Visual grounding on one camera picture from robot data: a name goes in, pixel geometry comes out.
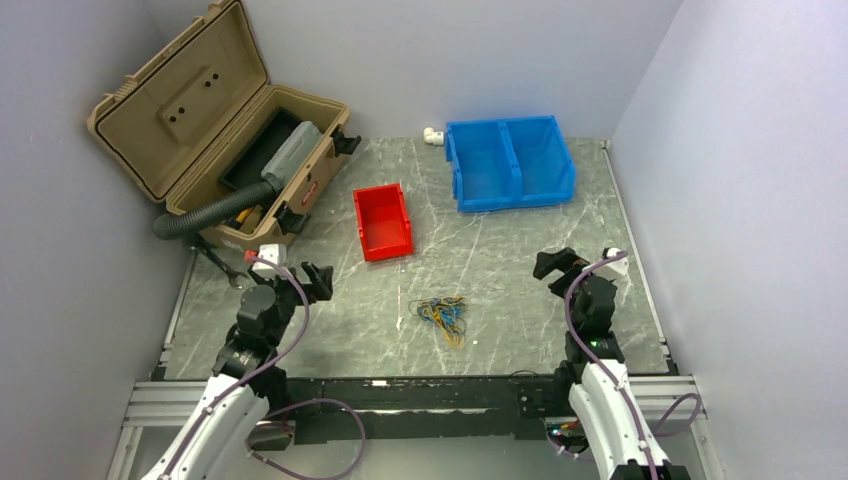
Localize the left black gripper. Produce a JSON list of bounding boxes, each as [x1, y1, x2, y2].
[[247, 261, 331, 347]]

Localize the white pipe elbow fitting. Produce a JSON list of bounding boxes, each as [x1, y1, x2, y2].
[[422, 127, 445, 146]]

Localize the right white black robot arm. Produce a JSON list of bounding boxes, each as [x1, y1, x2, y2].
[[533, 247, 690, 479]]

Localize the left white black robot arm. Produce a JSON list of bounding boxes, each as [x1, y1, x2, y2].
[[143, 259, 334, 479]]

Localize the red plastic bin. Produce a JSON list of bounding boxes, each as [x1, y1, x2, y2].
[[353, 183, 415, 262]]

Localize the blue divided plastic bin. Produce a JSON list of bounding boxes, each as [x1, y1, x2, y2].
[[445, 115, 577, 213]]

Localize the black metal wrench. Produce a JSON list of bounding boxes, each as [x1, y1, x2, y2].
[[190, 241, 247, 290]]

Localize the grey canister in toolbox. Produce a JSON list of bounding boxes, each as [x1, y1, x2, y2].
[[261, 121, 323, 194]]

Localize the tan open toolbox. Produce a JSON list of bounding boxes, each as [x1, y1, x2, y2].
[[87, 1, 360, 251]]

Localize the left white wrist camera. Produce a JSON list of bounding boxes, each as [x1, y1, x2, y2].
[[244, 244, 287, 266]]

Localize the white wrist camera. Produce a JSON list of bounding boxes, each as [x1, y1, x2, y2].
[[595, 247, 629, 281], [244, 244, 287, 266]]

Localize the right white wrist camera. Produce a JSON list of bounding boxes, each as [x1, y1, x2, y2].
[[595, 247, 629, 281]]

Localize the black corrugated hose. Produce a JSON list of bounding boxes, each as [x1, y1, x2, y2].
[[152, 180, 279, 241]]

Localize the black aluminium base frame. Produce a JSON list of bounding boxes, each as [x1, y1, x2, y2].
[[124, 374, 697, 444]]

